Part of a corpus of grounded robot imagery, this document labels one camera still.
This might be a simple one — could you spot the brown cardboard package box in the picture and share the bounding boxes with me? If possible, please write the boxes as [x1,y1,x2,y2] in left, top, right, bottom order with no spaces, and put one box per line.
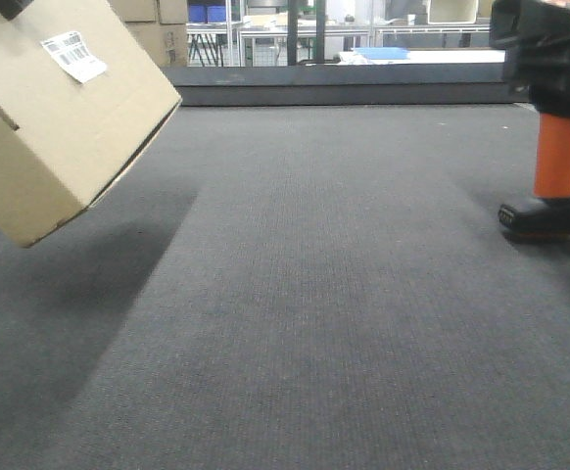
[0,1,181,247]

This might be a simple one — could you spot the white background workbench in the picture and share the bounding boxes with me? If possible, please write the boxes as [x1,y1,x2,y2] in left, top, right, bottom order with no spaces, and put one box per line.
[338,49,505,66]

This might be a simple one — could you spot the blue storage bins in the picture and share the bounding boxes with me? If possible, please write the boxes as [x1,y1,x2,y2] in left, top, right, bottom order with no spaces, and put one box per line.
[188,4,226,24]

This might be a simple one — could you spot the large stacked cardboard boxes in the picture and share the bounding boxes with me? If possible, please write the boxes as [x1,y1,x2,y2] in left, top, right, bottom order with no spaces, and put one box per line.
[110,0,188,67]

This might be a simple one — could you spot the blue tray on table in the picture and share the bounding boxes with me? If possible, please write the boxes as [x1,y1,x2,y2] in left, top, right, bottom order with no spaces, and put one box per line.
[353,47,409,61]

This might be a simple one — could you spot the black gripper holding scanner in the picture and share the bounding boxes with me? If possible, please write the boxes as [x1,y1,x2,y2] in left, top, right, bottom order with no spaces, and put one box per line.
[490,1,570,107]

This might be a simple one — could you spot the dark grey raised table edge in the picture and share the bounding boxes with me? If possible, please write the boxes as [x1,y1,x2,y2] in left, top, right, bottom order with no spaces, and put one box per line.
[162,63,526,107]

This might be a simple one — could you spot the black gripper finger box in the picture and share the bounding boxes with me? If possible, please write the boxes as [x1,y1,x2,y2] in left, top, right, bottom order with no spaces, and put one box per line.
[0,0,32,21]

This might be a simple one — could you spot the orange black barcode scanner gun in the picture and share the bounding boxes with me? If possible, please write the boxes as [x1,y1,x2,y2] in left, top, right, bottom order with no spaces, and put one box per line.
[489,0,570,241]

